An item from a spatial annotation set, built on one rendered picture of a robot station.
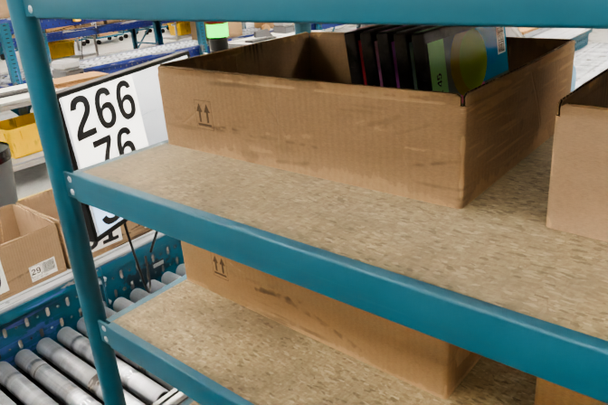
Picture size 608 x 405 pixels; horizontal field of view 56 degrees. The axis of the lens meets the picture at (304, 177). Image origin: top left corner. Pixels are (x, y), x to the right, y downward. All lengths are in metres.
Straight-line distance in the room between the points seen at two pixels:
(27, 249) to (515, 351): 1.65
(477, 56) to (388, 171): 0.18
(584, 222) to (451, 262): 0.11
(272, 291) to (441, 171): 0.28
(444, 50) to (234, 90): 0.22
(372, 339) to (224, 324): 0.20
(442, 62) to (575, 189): 0.18
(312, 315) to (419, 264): 0.27
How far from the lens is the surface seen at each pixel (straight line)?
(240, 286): 0.74
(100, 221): 1.22
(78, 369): 1.76
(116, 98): 1.27
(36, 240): 1.89
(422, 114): 0.50
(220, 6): 0.43
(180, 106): 0.71
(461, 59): 0.61
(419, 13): 0.33
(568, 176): 0.47
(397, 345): 0.61
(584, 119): 0.45
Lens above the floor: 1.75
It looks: 21 degrees down
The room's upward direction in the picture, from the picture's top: 4 degrees counter-clockwise
